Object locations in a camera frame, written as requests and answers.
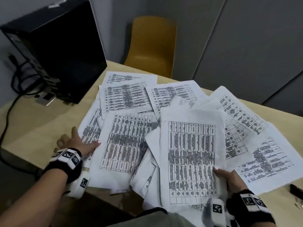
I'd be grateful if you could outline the person's right hand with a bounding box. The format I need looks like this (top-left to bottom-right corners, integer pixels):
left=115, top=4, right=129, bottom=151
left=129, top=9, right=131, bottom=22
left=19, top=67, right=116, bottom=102
left=214, top=167, right=249, bottom=194

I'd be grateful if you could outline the person's left hand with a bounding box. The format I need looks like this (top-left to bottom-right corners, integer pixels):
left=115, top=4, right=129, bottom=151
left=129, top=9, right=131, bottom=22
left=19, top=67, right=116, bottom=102
left=54, top=126, right=102, bottom=161

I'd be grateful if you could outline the white paper sheet with table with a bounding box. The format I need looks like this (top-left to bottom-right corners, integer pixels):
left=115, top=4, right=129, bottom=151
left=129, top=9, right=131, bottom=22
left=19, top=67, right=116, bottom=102
left=159, top=108, right=227, bottom=207

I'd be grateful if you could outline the black binder clip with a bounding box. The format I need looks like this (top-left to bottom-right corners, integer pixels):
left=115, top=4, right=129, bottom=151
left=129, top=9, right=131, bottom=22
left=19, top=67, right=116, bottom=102
left=290, top=183, right=303, bottom=210

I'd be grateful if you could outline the stack of printed paper sheets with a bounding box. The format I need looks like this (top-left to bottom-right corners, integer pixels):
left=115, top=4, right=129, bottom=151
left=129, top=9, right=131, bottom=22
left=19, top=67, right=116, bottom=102
left=77, top=71, right=300, bottom=227

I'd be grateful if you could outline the person's left forearm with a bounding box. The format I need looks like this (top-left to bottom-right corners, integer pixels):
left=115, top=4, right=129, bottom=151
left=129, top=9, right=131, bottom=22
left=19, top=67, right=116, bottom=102
left=0, top=169, right=69, bottom=227

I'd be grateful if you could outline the person's grey clothing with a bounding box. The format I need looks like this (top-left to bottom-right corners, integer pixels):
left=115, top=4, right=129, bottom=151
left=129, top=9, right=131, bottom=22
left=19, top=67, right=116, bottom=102
left=123, top=207, right=204, bottom=227

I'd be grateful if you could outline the black right wristband with markers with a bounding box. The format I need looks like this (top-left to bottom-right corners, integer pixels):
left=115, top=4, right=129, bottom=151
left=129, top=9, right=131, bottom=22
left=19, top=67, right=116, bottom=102
left=226, top=189, right=276, bottom=227

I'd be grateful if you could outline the silver flat device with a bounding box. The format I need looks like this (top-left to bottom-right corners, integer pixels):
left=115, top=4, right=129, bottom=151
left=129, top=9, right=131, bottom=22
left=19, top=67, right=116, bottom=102
left=35, top=92, right=56, bottom=107

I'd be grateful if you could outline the black computer tower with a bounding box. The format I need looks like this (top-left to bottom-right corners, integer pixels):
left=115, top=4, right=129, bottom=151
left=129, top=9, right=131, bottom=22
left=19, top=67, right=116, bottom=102
left=0, top=0, right=107, bottom=104

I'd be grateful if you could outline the yellow plastic chair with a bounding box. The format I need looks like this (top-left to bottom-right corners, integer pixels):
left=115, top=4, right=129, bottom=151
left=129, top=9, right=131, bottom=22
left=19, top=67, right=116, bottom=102
left=124, top=16, right=177, bottom=79

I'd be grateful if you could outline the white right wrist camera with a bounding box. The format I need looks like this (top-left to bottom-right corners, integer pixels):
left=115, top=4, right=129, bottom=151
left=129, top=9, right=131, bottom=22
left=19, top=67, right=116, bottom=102
left=201, top=198, right=228, bottom=227

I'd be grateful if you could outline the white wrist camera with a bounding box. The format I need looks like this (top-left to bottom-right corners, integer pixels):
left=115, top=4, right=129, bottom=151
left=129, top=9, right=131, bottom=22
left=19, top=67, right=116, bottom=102
left=65, top=170, right=92, bottom=199
left=201, top=198, right=228, bottom=227

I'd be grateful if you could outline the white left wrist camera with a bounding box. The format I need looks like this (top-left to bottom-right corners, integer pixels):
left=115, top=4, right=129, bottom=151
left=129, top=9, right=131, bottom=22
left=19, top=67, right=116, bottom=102
left=65, top=170, right=92, bottom=199

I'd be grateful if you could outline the long black power cable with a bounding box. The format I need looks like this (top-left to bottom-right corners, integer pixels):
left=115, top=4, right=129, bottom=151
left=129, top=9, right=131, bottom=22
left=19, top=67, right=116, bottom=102
left=0, top=93, right=36, bottom=175

